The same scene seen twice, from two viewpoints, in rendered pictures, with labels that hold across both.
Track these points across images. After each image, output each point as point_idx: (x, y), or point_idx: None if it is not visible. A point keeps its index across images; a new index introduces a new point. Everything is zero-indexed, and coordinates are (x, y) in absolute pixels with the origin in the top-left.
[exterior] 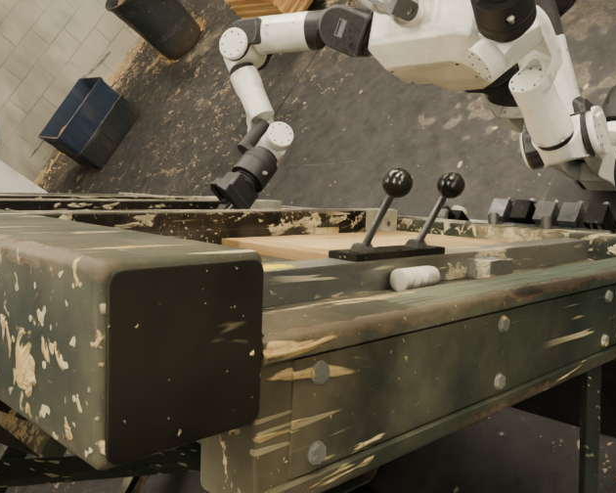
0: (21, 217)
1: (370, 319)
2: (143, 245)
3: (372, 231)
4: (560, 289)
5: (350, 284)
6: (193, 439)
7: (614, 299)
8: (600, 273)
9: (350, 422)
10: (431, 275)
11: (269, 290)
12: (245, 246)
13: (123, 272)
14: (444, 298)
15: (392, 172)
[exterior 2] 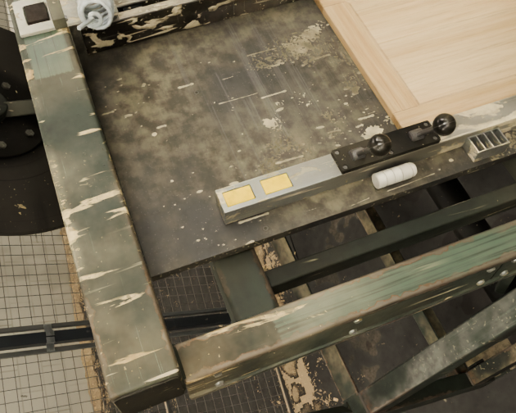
0: (110, 220)
1: (246, 358)
2: (137, 351)
3: (361, 153)
4: (421, 293)
5: (335, 184)
6: (156, 405)
7: (501, 265)
8: (481, 268)
9: (238, 373)
10: (406, 177)
11: (266, 206)
12: (326, 15)
13: (118, 400)
14: (309, 326)
15: (373, 144)
